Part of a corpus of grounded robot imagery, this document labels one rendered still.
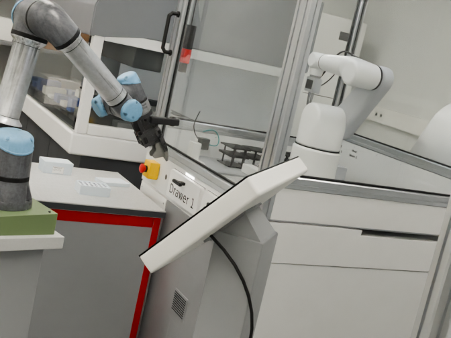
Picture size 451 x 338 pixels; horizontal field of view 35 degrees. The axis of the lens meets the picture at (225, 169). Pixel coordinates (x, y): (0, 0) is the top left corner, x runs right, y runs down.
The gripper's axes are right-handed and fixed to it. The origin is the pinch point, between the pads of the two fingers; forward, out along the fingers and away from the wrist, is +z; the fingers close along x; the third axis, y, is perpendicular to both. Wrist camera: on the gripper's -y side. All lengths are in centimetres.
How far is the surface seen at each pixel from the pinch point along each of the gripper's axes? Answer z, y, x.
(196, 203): 16.1, 0.2, 13.7
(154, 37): -24, -37, -80
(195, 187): 11.8, -2.8, 10.3
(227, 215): -30, 22, 114
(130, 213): 17.7, 19.9, -9.7
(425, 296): -24, 11, 161
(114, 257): 31.7, 32.9, -10.9
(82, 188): 4.4, 30.8, -23.2
